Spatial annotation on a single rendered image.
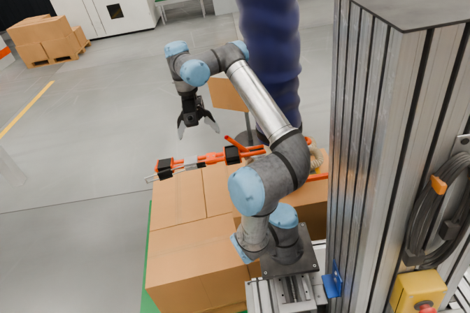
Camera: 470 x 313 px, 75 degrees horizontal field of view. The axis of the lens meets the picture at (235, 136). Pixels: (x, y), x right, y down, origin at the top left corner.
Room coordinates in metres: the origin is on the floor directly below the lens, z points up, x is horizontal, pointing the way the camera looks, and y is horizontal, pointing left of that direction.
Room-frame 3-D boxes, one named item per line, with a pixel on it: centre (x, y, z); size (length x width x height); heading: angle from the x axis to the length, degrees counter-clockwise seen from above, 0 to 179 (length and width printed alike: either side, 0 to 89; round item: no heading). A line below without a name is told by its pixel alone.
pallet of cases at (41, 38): (7.63, 3.79, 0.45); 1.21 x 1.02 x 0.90; 87
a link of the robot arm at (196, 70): (0.86, 0.07, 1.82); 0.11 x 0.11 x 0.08; 23
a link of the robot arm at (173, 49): (0.94, 0.13, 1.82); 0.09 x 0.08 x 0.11; 23
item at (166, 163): (1.22, 0.38, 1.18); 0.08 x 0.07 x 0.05; 88
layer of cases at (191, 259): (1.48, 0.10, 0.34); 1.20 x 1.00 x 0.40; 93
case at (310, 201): (1.20, -0.21, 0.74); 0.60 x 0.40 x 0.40; 89
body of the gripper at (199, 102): (0.96, 0.13, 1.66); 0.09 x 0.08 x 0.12; 177
